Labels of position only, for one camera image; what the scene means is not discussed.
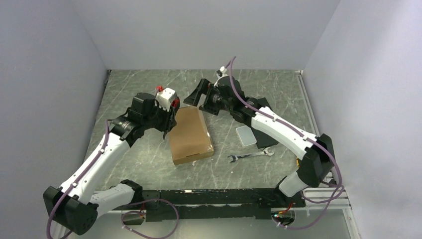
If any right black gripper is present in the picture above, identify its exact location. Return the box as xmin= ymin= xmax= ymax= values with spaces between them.
xmin=184 ymin=79 xmax=233 ymax=116

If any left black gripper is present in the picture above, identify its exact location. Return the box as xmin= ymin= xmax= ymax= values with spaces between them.
xmin=142 ymin=100 xmax=177 ymax=132

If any brown cardboard express box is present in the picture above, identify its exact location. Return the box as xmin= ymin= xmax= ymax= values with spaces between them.
xmin=168 ymin=106 xmax=214 ymax=165

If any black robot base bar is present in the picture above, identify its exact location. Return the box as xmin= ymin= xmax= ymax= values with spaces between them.
xmin=117 ymin=188 xmax=306 ymax=222

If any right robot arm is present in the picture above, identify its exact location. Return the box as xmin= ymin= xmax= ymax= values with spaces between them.
xmin=183 ymin=76 xmax=334 ymax=207

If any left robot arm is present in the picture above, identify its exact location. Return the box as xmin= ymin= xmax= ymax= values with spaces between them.
xmin=43 ymin=88 xmax=180 ymax=239

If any black square box with label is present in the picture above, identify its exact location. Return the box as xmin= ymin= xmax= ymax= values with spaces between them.
xmin=257 ymin=98 xmax=273 ymax=115

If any black flat rectangular box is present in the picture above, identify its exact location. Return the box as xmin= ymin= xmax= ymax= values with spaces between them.
xmin=255 ymin=132 xmax=278 ymax=149

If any white rounded power bank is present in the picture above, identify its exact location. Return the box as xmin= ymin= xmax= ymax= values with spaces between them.
xmin=236 ymin=125 xmax=257 ymax=147

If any silver open-end wrench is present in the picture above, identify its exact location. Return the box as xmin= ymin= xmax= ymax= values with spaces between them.
xmin=227 ymin=147 xmax=275 ymax=163

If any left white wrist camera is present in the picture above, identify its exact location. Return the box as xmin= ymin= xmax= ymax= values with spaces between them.
xmin=155 ymin=86 xmax=180 ymax=112

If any aluminium frame rail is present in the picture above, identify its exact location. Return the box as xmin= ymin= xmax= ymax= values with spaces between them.
xmin=52 ymin=71 xmax=360 ymax=239

